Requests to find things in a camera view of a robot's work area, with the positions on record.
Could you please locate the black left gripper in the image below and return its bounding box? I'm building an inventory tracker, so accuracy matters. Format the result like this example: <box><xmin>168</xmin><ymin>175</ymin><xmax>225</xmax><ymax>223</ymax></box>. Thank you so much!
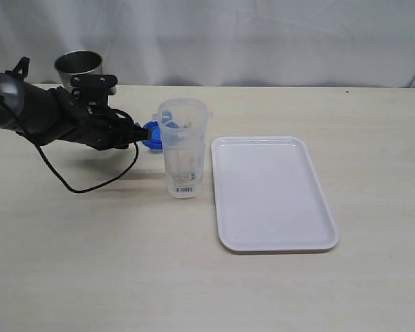
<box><xmin>51</xmin><ymin>87</ymin><xmax>156</xmax><ymax>151</ymax></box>

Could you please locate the stainless steel cup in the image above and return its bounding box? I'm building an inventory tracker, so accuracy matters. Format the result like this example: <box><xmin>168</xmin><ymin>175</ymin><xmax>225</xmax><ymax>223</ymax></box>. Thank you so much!
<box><xmin>54</xmin><ymin>50</ymin><xmax>103</xmax><ymax>94</ymax></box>

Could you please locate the blue container lid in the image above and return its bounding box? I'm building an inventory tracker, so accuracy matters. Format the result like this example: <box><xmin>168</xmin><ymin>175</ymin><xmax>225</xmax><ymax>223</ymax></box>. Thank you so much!
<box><xmin>142</xmin><ymin>110</ymin><xmax>190</xmax><ymax>151</ymax></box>

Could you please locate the clear plastic container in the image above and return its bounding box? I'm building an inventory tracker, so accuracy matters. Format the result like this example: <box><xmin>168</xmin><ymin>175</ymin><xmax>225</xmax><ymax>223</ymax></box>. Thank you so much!
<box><xmin>154</xmin><ymin>98</ymin><xmax>212</xmax><ymax>199</ymax></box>

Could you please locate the white plastic tray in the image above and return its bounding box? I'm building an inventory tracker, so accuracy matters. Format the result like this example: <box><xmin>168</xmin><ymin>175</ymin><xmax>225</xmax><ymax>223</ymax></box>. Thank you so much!
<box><xmin>211</xmin><ymin>136</ymin><xmax>340</xmax><ymax>254</ymax></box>

